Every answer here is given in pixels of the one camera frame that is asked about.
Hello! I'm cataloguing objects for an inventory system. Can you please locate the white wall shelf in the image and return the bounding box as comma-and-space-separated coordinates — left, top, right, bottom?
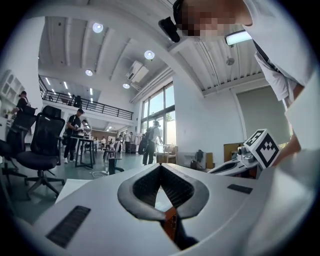
0, 69, 26, 101

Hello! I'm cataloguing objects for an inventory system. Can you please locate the black shoulder strap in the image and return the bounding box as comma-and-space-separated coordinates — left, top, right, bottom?
253, 39, 285, 75

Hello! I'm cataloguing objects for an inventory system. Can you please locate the white ceiling air conditioner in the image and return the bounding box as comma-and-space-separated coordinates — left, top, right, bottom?
125, 60, 150, 84

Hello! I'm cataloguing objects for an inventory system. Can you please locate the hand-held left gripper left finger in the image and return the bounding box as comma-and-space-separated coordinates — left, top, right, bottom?
32, 162, 181, 256

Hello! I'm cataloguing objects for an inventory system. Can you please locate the grey roller blind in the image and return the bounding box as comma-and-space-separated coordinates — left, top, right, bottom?
235, 85, 293, 145

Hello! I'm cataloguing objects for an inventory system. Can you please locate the person's head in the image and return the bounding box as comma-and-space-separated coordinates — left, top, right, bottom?
173, 0, 254, 39

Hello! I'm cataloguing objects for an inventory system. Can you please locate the rectangular ceiling light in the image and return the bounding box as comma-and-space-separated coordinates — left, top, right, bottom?
224, 29, 254, 47

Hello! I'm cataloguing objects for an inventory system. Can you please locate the person's right forearm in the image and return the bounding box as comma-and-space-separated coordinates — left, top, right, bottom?
273, 129, 303, 168

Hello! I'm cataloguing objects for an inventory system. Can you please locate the black head-worn camera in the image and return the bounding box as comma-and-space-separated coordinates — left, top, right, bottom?
157, 16, 182, 44

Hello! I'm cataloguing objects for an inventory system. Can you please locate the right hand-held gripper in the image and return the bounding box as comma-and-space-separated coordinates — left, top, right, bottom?
207, 128, 281, 176

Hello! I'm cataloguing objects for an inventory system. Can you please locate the wooden cabinet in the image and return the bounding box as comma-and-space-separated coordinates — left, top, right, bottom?
159, 206, 179, 242

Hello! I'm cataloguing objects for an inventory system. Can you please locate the black table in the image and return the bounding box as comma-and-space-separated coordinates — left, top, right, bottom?
70, 135, 100, 170

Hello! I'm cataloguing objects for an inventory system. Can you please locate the brown cardboard board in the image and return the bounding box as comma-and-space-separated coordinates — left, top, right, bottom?
223, 142, 246, 164

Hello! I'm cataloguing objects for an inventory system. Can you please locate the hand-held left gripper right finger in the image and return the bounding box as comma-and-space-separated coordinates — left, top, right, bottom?
159, 162, 272, 245

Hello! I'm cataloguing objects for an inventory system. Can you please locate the person's white shirt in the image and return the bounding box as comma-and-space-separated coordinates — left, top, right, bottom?
243, 0, 320, 107

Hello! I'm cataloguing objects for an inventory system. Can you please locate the black bag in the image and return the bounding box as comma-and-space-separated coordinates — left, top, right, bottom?
195, 149, 206, 164

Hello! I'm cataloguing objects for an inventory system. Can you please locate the large glass window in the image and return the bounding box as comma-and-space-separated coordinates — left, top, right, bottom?
139, 81, 176, 151

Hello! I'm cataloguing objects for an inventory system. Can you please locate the wooden chair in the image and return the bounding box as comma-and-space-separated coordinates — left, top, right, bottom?
154, 145, 179, 165

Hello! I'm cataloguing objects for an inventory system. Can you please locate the black stool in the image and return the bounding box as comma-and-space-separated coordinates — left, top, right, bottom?
102, 146, 126, 176

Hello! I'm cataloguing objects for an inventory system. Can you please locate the black office chair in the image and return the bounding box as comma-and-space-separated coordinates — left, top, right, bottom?
0, 113, 38, 181
14, 104, 68, 200

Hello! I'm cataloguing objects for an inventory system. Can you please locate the cardboard box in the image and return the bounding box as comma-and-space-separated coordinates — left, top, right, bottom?
205, 151, 215, 169

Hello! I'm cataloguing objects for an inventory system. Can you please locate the black mezzanine railing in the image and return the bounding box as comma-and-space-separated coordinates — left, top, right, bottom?
39, 89, 135, 121

